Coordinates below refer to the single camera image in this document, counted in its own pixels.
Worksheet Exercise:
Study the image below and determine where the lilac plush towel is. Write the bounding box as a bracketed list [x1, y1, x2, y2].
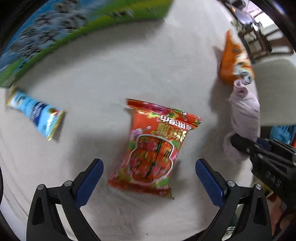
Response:
[223, 79, 260, 164]

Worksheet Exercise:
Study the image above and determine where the orange panda snack bag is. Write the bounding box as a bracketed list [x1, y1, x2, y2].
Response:
[218, 30, 255, 86]

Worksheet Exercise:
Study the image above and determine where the red snack bag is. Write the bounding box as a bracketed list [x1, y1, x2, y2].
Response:
[108, 99, 202, 198]

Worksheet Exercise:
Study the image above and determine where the grey chair seat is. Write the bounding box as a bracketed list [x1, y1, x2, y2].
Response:
[253, 58, 295, 126]

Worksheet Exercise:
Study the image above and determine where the dark wooden chair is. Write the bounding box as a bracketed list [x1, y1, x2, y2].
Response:
[238, 24, 295, 64]

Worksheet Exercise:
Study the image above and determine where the blue wafer packet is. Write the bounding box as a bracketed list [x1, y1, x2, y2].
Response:
[6, 86, 65, 141]

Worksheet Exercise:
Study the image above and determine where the grey table cloth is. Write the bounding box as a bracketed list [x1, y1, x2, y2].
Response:
[1, 1, 252, 240]

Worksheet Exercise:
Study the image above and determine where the open cardboard box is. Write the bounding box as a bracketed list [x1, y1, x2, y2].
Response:
[1, 1, 172, 88]

